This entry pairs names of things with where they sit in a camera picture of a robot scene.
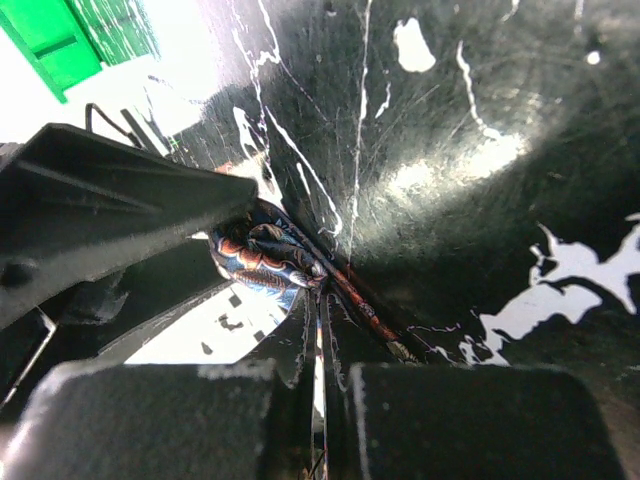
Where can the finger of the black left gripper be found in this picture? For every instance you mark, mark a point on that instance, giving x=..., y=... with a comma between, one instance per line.
x=77, y=207

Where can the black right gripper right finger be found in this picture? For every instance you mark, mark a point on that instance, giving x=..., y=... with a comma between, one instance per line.
x=410, y=422

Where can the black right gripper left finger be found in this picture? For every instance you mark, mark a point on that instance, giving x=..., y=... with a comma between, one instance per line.
x=96, y=420

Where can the navy floral tie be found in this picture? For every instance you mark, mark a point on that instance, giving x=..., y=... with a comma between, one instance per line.
x=266, y=252

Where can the green plastic tie bin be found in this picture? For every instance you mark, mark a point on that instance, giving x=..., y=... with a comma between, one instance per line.
x=67, y=42

